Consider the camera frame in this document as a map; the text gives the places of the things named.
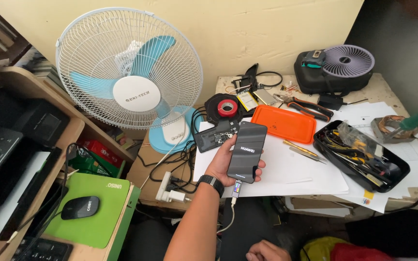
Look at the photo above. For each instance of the person's left hand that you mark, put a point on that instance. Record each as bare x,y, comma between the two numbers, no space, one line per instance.
219,165

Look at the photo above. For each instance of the person's right hand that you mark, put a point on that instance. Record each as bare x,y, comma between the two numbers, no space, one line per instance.
267,252

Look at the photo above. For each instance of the black smartphone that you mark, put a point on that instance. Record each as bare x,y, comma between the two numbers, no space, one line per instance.
247,152

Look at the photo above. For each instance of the black wristwatch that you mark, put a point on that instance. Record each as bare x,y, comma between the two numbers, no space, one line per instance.
212,183

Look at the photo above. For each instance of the opened black phone body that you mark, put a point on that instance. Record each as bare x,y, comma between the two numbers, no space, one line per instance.
214,137

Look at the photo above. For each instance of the small USB power meter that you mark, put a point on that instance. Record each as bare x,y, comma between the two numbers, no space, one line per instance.
236,189

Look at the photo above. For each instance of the person's black trousers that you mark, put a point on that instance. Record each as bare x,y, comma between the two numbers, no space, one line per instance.
249,226

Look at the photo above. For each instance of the red tape roll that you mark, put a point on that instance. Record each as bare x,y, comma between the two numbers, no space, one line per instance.
227,113

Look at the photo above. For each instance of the white charger plug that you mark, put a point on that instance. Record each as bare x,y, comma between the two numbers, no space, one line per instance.
177,196

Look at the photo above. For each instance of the yellow bag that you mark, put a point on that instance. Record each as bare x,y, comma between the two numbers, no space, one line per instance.
319,251

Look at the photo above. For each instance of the white power strip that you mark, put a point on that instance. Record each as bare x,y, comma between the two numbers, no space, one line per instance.
163,183

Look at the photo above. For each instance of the black round tape holder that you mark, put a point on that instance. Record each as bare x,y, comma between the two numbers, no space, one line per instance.
212,105

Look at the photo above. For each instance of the yellow edged phone battery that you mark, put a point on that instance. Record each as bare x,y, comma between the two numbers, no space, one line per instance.
247,101

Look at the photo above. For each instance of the large white paper sheet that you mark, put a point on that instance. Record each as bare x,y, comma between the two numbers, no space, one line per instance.
288,174

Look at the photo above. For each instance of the brown cardboard box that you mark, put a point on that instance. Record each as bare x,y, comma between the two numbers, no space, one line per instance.
145,172

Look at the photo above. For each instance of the orange plastic tray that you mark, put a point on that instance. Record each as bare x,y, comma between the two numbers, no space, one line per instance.
284,124

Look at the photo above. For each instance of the silver phone battery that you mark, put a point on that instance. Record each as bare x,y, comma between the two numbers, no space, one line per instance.
265,97

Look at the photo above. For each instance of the metal tweezers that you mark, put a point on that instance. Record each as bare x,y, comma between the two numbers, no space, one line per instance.
308,155

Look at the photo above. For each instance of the red cloth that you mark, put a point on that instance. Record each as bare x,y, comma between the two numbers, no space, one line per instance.
361,253

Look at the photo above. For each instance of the black phone clamp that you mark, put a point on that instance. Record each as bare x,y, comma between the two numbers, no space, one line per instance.
250,74

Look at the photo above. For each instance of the red rubber bands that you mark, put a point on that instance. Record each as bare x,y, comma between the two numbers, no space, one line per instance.
291,88

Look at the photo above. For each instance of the red carton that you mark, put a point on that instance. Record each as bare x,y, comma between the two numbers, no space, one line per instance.
102,152

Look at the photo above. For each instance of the green carton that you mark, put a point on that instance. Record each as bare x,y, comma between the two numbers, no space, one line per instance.
94,167

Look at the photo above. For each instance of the black zip case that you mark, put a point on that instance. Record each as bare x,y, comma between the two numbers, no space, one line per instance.
310,80

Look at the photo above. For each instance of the black power adapter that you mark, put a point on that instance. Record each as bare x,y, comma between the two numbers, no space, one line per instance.
329,102

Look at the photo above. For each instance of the white desk fan blue blades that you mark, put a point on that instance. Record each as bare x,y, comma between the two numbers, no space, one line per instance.
129,72

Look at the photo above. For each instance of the black tray of tools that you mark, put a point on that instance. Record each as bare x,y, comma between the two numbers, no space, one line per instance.
376,174

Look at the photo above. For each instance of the green mouse pad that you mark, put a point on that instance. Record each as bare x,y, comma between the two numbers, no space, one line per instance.
96,224

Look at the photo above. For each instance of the clear plastic bag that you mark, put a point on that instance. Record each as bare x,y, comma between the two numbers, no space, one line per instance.
354,137

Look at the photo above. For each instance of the teal grey small device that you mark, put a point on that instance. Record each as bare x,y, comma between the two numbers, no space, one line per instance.
313,60

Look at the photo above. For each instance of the black computer mouse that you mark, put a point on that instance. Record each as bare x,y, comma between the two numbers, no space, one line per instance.
80,207

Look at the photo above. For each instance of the purple round mini fan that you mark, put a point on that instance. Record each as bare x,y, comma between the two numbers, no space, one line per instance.
347,61

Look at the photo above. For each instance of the metal stand with brown sponge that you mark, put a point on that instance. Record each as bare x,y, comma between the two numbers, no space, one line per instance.
388,127

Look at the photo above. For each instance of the black keyboard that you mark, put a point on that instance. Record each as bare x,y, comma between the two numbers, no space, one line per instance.
42,251

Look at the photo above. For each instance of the stack of books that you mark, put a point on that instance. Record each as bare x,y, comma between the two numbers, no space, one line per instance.
42,70

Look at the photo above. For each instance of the black printer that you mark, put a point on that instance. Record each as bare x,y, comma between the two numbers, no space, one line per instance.
16,145

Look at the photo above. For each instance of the wooden computer desk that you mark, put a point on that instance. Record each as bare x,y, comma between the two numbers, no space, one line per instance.
24,81

